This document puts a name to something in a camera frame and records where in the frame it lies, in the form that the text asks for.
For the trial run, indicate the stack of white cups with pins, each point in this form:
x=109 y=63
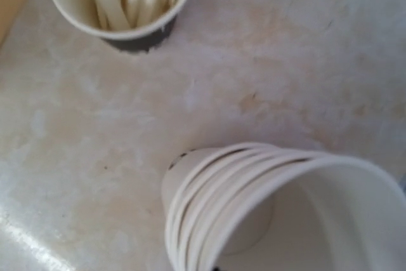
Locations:
x=255 y=206

